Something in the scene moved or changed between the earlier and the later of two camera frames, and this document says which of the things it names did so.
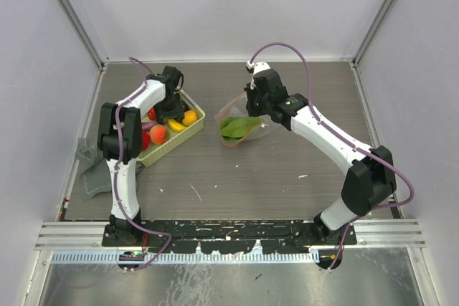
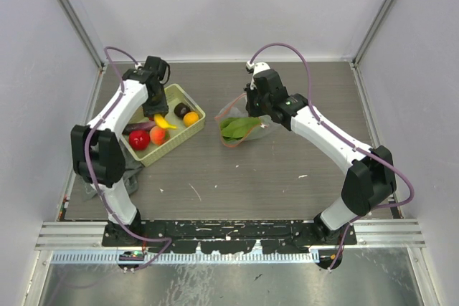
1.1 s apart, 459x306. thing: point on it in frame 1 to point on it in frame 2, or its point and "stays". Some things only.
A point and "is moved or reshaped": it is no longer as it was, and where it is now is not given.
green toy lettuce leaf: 234,128 stays
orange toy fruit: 159,135 stays
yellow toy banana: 175,126 is moved or reshaped
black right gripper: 252,110 stays
